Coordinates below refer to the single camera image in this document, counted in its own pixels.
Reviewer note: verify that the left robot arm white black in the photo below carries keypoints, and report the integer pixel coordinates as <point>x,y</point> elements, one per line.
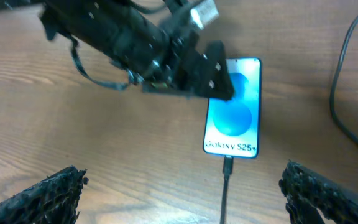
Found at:
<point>111,27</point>

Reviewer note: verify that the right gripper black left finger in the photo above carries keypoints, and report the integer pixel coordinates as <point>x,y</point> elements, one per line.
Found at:
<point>52,200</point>

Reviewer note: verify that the blue Galaxy smartphone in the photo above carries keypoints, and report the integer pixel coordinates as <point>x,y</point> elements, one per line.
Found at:
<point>232,127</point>

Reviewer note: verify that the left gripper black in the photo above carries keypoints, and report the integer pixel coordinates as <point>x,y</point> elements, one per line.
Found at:
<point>177,68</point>

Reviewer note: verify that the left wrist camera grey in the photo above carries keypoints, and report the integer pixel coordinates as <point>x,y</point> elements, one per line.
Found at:
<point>204,13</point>

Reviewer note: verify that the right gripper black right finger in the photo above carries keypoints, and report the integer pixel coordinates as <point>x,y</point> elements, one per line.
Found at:
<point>312,197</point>

